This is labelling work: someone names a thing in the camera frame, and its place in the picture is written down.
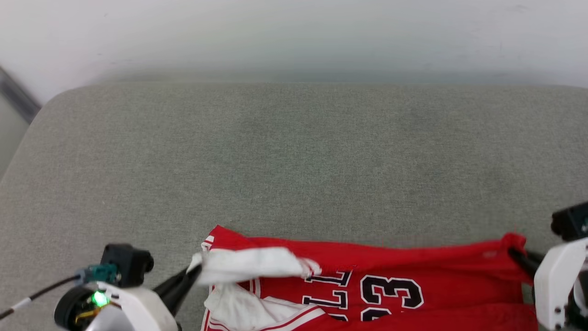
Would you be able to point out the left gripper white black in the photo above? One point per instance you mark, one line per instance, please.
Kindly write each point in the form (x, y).
(133, 308)

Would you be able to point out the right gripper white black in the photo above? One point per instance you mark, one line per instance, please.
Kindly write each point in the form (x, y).
(556, 280)

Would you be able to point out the red basketball jersey white trim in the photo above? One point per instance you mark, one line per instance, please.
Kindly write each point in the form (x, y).
(413, 266)

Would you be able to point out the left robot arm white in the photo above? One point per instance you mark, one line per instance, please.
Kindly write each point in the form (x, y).
(102, 325)

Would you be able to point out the grey fabric sofa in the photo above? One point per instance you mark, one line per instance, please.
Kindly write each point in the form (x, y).
(294, 161)

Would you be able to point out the dark grey baseboard strip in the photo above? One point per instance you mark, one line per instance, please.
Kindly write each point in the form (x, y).
(18, 96)

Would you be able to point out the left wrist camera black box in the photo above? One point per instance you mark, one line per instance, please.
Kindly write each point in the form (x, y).
(126, 264)

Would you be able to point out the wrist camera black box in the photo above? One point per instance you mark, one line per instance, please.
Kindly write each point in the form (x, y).
(126, 264)
(572, 223)

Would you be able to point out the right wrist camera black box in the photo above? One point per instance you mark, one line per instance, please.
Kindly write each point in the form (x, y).
(572, 223)

